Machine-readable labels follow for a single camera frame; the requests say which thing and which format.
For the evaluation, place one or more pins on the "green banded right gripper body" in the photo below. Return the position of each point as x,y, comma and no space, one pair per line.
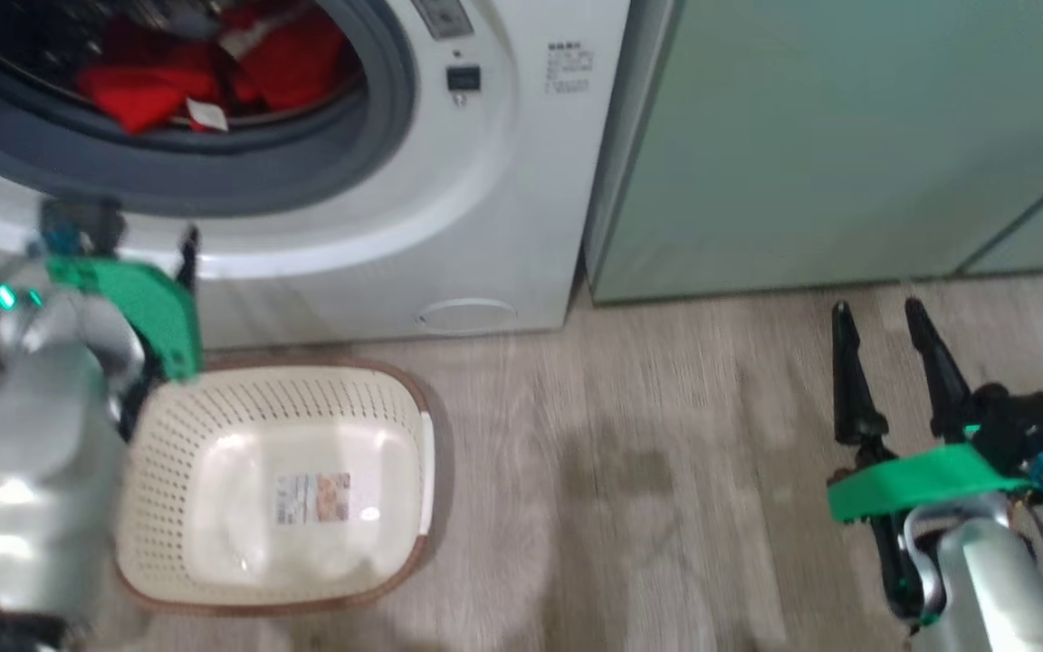
902,480

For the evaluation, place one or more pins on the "cream perforated laundry basket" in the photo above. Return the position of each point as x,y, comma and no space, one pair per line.
214,407

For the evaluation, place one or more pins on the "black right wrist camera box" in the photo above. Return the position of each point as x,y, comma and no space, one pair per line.
1024,426

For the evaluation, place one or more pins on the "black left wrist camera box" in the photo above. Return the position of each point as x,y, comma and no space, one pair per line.
78,226

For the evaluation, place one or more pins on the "white front-load washing machine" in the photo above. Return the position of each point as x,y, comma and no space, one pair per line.
485,226

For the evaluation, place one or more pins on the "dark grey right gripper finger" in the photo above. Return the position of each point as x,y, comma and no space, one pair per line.
942,380
855,389

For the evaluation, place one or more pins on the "pale green cabinet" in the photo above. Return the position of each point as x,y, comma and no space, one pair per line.
847,136

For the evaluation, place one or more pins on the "red garment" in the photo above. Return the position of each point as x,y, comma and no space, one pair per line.
146,91

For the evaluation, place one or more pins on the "blurry printed label sticker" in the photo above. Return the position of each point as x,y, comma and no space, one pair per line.
313,498

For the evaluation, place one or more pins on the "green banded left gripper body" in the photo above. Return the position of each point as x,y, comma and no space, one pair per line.
159,308

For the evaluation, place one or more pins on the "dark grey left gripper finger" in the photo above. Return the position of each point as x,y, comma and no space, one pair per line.
187,258

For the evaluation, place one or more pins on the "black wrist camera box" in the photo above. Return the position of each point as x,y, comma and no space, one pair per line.
78,226
1024,426

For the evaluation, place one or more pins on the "beige cabinet side panel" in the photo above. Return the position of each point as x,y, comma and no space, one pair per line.
630,136

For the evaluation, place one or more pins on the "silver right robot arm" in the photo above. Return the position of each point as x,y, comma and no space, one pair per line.
992,580

